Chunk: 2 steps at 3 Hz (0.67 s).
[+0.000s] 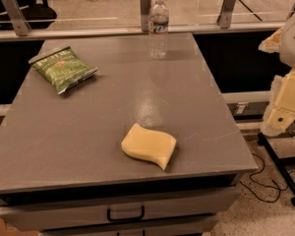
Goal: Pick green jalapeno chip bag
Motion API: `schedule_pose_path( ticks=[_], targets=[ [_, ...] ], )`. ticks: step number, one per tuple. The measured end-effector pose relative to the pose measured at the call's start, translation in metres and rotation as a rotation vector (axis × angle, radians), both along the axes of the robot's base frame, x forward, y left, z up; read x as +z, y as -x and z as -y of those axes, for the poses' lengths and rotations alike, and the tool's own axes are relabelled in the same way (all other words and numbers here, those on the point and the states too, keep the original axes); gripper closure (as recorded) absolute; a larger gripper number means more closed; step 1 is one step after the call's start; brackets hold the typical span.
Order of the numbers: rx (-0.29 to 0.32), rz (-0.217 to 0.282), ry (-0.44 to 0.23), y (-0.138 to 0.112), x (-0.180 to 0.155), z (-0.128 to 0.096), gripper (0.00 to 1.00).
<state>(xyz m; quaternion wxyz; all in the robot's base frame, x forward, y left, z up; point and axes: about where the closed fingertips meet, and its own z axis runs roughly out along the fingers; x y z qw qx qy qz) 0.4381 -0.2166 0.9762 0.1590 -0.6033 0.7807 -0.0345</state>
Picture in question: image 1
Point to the clear plastic water bottle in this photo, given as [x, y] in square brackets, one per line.
[158, 23]

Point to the lower grey cabinet drawer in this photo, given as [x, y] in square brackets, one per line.
[174, 226]

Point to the black floor stand leg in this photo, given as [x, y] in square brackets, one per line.
[280, 163]

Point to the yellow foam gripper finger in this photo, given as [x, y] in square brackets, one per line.
[272, 43]
[280, 112]

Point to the metal railing bracket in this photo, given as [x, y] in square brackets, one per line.
[225, 15]
[144, 7]
[20, 26]

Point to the right metal railing bracket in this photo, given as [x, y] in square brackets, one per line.
[225, 15]

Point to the green jalapeno chip bag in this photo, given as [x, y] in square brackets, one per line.
[62, 68]

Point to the grey cabinet drawer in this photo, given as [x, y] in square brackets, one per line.
[174, 226]
[93, 212]

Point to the black office chair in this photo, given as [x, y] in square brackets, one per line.
[38, 14]

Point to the middle metal railing bracket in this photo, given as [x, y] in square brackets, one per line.
[144, 7]

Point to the left metal railing bracket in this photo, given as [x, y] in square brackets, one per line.
[20, 26]

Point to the yellow wavy sponge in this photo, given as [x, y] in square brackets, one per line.
[149, 145]

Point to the black drawer handle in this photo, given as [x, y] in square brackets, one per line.
[126, 215]

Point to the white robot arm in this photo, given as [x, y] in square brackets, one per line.
[287, 44]

